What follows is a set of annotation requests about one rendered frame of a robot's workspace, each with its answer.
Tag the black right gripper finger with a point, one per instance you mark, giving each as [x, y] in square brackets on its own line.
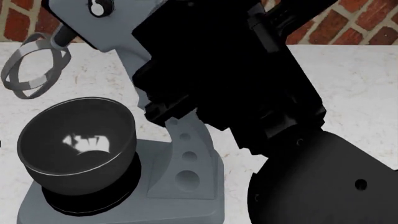
[289, 21]
[205, 9]

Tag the grey stand mixer head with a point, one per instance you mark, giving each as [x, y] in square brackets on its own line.
[105, 30]

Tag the white black mixer knob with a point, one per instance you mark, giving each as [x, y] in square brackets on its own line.
[98, 8]

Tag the grey stand mixer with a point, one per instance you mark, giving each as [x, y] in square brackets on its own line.
[186, 210]

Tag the dark metal mixing bowl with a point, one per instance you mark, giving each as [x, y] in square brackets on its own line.
[46, 168]

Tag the black round bowl pedestal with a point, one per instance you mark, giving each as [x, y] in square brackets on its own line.
[93, 203]

